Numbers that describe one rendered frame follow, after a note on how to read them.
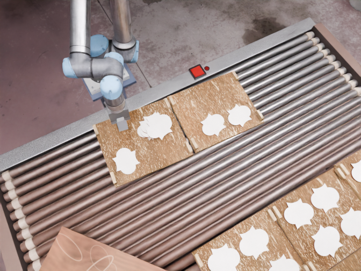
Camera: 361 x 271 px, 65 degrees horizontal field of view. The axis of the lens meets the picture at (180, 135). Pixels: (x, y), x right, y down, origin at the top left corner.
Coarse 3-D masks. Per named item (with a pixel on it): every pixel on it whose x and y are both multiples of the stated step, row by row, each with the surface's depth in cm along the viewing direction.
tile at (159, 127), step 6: (156, 120) 144; (162, 120) 144; (168, 120) 144; (150, 126) 142; (156, 126) 142; (162, 126) 142; (168, 126) 143; (150, 132) 141; (156, 132) 141; (162, 132) 141; (168, 132) 141; (162, 138) 140
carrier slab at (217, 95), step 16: (224, 80) 159; (176, 96) 154; (192, 96) 155; (208, 96) 155; (224, 96) 156; (240, 96) 156; (176, 112) 150; (192, 112) 151; (208, 112) 151; (224, 112) 152; (192, 128) 147; (240, 128) 149; (208, 144) 144
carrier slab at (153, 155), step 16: (144, 112) 150; (160, 112) 150; (112, 128) 145; (128, 128) 146; (176, 128) 147; (112, 144) 142; (128, 144) 143; (144, 144) 143; (160, 144) 143; (176, 144) 144; (112, 160) 139; (144, 160) 140; (160, 160) 140; (176, 160) 140; (128, 176) 136
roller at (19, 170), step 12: (300, 36) 177; (312, 36) 178; (276, 48) 172; (288, 48) 174; (252, 60) 167; (264, 60) 171; (228, 72) 164; (72, 144) 143; (84, 144) 145; (48, 156) 140; (24, 168) 138; (0, 180) 135
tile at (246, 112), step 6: (234, 108) 152; (240, 108) 152; (246, 108) 152; (234, 114) 151; (240, 114) 151; (246, 114) 151; (228, 120) 149; (234, 120) 149; (240, 120) 149; (246, 120) 150
